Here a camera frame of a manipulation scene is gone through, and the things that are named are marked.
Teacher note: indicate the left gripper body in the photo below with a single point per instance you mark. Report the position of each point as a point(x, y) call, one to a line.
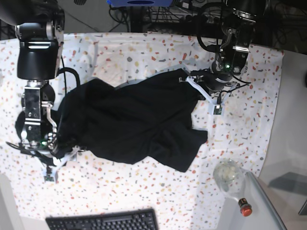
point(207, 82)

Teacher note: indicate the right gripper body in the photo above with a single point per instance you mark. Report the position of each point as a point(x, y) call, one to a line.
point(45, 149)

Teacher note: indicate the black t-shirt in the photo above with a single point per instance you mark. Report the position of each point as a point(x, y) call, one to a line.
point(151, 118)

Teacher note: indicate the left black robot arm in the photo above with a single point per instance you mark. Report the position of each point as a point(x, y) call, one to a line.
point(238, 26)

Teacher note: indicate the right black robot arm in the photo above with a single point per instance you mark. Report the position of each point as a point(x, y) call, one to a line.
point(39, 26)

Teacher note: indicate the terrazzo pattern tablecloth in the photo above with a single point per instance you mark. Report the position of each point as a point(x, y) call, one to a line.
point(182, 201)

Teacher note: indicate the clear bottle orange cap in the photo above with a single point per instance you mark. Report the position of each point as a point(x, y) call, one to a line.
point(230, 179)

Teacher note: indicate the blue box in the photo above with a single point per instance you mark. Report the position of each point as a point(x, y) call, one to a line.
point(139, 3)

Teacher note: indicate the black computer keyboard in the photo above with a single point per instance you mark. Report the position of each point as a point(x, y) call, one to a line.
point(144, 219)

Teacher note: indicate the black wire rack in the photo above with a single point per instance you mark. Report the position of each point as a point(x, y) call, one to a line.
point(173, 14)

